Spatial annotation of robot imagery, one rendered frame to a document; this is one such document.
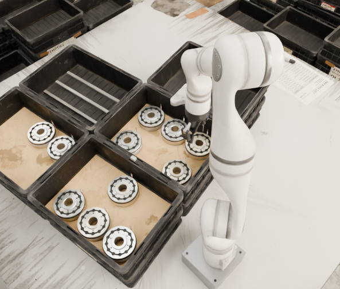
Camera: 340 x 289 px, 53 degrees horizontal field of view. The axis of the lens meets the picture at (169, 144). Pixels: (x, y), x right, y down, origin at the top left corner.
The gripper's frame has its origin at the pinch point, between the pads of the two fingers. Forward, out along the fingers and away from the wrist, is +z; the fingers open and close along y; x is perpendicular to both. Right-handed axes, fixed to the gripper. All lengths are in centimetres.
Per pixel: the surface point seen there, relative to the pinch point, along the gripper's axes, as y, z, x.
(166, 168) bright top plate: -11.5, 10.3, 3.6
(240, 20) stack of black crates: 152, 66, 58
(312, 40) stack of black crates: 147, 55, 2
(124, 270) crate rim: -46.9, 3.8, -9.1
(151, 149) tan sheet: -7.1, 13.1, 14.1
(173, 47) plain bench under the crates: 56, 25, 50
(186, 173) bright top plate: -9.2, 10.1, -3.3
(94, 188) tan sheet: -31.4, 13.5, 19.9
